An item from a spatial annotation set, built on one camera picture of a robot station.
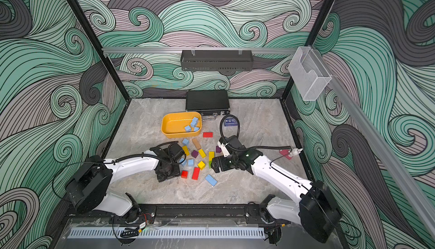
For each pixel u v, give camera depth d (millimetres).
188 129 1003
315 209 389
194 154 909
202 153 925
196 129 1003
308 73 774
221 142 747
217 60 951
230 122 1046
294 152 857
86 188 427
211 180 836
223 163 706
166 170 710
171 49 951
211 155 915
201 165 872
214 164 713
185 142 949
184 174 838
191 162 876
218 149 931
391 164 491
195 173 855
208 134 1008
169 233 697
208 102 1153
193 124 1035
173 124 1069
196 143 976
